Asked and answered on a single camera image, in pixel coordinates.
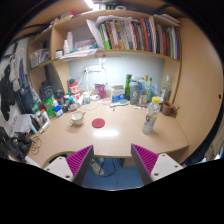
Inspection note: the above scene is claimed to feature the white and blue box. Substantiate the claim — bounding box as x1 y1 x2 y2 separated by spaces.
110 84 126 103

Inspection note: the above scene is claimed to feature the white bottle with blue cap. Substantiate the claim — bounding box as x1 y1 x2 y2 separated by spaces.
53 105 65 118

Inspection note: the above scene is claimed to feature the black bag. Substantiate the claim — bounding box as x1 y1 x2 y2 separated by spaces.
0 128 33 161

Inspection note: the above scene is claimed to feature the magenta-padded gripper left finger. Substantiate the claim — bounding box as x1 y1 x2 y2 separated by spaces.
43 144 95 187

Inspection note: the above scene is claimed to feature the black box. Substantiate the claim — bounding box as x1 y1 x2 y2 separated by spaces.
39 81 56 101

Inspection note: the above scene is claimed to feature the cream ceramic cup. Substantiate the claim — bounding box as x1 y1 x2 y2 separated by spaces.
68 111 87 127

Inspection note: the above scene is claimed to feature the brown ceramic mug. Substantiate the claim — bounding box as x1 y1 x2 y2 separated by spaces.
161 100 181 118

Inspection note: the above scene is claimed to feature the brown bottle with green cap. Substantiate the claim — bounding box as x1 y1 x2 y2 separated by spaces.
67 97 78 113

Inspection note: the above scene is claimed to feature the white wall power strip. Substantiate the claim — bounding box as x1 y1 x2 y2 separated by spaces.
83 64 104 74

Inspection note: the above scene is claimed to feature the magenta pouch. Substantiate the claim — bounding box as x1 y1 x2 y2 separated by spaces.
94 83 108 100

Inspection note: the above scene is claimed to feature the clear yellow-capped water bottle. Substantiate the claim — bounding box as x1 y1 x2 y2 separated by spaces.
142 96 162 136

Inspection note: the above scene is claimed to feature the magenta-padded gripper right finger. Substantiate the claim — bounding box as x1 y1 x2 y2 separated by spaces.
130 143 184 186

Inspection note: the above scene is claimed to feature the red and white canister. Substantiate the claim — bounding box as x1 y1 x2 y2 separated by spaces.
68 78 82 101

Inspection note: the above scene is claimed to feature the wooden shelf unit with books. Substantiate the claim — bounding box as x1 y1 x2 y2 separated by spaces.
27 8 183 103

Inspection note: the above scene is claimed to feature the clear glass bottle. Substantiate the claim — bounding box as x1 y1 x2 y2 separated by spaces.
161 74 172 103

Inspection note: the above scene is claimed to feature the flat round red coaster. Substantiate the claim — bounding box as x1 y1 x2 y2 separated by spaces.
91 117 106 129

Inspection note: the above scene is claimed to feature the green plastic container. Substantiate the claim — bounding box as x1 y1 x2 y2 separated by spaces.
42 97 56 118

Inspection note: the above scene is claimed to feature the light blue hairbrush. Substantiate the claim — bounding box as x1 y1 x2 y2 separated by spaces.
109 99 130 109

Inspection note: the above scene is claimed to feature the green glass bottle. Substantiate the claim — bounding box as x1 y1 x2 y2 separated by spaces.
125 73 133 102

